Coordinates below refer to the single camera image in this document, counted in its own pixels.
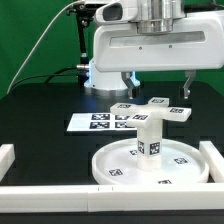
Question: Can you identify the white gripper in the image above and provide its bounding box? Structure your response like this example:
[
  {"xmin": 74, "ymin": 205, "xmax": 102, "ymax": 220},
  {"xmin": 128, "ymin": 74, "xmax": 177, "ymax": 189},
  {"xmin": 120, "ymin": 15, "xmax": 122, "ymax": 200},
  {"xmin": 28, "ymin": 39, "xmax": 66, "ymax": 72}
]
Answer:
[{"xmin": 94, "ymin": 18, "xmax": 224, "ymax": 99}]

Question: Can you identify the white cross-shaped table base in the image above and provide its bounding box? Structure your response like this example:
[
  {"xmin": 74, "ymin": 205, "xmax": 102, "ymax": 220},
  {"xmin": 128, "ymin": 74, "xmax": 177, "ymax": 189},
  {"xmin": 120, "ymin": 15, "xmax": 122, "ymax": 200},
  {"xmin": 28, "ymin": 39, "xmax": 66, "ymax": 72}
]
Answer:
[{"xmin": 110, "ymin": 97, "xmax": 192, "ymax": 128}]

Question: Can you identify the white round table top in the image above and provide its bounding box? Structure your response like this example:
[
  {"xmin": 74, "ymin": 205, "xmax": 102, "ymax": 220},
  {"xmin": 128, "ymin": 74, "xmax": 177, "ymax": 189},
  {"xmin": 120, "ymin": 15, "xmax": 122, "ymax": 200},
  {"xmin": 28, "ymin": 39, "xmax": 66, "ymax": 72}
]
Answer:
[{"xmin": 92, "ymin": 138, "xmax": 209, "ymax": 185}]

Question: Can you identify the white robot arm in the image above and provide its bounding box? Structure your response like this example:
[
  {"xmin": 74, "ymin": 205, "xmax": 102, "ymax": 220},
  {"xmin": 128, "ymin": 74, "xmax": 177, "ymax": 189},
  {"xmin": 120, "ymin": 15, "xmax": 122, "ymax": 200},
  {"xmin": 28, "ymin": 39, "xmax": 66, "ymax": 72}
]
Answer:
[{"xmin": 84, "ymin": 0, "xmax": 224, "ymax": 97}]

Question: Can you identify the white marker sheet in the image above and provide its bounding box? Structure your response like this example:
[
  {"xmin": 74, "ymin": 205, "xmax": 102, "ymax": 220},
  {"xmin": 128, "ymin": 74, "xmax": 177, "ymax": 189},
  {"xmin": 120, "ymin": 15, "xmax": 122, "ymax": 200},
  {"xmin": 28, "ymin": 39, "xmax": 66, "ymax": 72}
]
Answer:
[{"xmin": 67, "ymin": 113, "xmax": 132, "ymax": 132}]

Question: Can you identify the white right fence block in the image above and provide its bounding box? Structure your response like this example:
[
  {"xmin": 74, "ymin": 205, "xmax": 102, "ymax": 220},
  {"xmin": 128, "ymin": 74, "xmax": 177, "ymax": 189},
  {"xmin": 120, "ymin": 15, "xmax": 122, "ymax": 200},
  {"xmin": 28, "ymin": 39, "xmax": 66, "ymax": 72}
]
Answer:
[{"xmin": 199, "ymin": 141, "xmax": 224, "ymax": 183}]

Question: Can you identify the white fence block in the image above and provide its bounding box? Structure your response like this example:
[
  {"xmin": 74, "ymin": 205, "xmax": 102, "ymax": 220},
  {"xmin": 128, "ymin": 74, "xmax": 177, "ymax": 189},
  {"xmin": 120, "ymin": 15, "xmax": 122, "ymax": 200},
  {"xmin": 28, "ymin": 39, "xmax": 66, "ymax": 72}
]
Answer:
[
  {"xmin": 0, "ymin": 144, "xmax": 15, "ymax": 182},
  {"xmin": 199, "ymin": 141, "xmax": 224, "ymax": 183}
]

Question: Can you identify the white front fence bar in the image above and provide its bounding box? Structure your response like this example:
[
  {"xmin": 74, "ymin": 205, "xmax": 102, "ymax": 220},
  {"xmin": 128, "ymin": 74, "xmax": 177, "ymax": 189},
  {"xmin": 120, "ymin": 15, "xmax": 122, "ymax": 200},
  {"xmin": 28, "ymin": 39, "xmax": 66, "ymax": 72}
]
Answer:
[{"xmin": 0, "ymin": 183, "xmax": 224, "ymax": 213}]

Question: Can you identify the white left fence block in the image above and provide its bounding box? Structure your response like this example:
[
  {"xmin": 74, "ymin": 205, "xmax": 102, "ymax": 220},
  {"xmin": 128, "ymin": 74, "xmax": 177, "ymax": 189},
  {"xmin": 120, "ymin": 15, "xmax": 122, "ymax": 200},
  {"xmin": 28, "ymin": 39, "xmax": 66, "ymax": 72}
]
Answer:
[{"xmin": 0, "ymin": 144, "xmax": 15, "ymax": 182}]

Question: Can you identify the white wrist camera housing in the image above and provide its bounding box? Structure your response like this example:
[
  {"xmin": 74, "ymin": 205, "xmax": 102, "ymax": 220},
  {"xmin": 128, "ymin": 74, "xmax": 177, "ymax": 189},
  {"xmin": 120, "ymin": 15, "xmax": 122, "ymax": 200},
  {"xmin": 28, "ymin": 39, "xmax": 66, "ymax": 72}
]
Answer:
[{"xmin": 95, "ymin": 0, "xmax": 138, "ymax": 24}]

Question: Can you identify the black camera stand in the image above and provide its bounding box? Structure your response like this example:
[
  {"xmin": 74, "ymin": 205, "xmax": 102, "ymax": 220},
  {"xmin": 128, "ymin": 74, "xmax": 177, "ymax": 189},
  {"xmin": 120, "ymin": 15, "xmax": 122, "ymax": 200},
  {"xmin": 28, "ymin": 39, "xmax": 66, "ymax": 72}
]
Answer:
[{"xmin": 65, "ymin": 7, "xmax": 95, "ymax": 84}]

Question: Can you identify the grey camera on stand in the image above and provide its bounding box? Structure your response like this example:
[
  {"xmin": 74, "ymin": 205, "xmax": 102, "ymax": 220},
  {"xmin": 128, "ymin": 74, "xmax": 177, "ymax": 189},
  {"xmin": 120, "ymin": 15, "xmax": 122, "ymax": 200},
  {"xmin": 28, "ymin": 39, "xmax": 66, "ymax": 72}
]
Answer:
[{"xmin": 84, "ymin": 0, "xmax": 107, "ymax": 9}]

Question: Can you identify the black cable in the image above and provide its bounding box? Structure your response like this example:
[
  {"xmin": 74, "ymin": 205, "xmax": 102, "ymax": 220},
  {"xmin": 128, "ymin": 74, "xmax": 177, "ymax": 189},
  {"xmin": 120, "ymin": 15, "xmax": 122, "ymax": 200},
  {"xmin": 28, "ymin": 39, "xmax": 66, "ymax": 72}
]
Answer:
[{"xmin": 9, "ymin": 66, "xmax": 81, "ymax": 92}]

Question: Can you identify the white cable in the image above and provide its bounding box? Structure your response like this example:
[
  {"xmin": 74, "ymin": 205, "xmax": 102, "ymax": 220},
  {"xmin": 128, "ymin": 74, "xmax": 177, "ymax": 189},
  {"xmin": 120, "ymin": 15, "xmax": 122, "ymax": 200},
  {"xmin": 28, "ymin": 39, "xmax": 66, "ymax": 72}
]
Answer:
[{"xmin": 6, "ymin": 0, "xmax": 85, "ymax": 95}]

